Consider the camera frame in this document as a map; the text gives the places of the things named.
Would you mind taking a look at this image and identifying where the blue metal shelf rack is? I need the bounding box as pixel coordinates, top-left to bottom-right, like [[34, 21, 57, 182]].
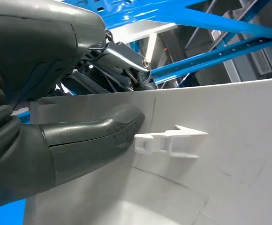
[[0, 0, 272, 225]]

